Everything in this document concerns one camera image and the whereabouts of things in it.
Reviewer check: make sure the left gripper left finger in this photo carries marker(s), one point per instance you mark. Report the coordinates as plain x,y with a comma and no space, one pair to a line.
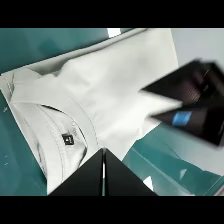
85,180

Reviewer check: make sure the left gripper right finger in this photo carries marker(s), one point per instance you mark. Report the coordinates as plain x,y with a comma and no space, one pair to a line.
125,180

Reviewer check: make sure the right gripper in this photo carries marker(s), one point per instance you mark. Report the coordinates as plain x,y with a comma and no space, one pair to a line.
216,106

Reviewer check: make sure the white T-shirt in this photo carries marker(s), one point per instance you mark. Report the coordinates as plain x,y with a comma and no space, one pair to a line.
116,83

